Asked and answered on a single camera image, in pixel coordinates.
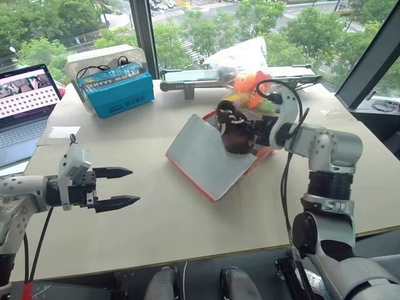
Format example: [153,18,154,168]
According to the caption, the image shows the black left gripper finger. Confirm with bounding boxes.
[92,195,141,214]
[92,166,134,181]

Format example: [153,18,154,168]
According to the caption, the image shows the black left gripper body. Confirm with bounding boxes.
[69,170,98,209]

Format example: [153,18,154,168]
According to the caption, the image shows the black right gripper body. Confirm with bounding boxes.
[251,114,278,148]

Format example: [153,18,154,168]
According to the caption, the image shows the brown plush toy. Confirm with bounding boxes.
[216,99,260,156]

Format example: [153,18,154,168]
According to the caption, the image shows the red shoebox with grey lid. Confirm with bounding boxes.
[164,111,278,203]

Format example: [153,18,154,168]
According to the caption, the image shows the open silver laptop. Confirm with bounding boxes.
[0,63,63,171]

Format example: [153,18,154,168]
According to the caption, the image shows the orange plush toy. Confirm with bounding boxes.
[233,70,276,110]

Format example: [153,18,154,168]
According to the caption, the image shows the clear plastic bag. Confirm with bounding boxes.
[202,35,284,115]

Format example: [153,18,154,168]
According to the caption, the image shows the blue cardboard box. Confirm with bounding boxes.
[77,62,156,119]

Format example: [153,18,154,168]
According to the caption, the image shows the grey rounded robot part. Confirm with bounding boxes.
[144,266,179,300]
[219,266,263,300]

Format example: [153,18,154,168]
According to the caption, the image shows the white plastic container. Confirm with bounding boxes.
[64,44,148,114]

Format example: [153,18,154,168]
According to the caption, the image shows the red connector tag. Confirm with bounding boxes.
[21,280,34,300]

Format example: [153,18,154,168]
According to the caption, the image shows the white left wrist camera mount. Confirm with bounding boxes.
[57,144,93,211]

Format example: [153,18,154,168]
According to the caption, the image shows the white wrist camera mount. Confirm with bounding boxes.
[268,86,301,148]
[57,144,93,211]

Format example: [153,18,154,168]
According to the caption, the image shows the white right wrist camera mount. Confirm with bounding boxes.
[268,86,301,148]

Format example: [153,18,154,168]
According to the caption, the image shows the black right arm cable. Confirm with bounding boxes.
[255,79,311,260]

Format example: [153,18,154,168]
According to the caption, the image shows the thin black cable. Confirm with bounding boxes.
[76,56,131,79]

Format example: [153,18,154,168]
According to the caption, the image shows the coiled black cable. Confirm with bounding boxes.
[371,99,400,113]

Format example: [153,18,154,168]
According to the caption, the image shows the dark slanted window frame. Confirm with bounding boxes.
[333,0,400,115]

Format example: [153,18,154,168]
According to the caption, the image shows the dark window frame post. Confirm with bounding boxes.
[129,0,158,74]

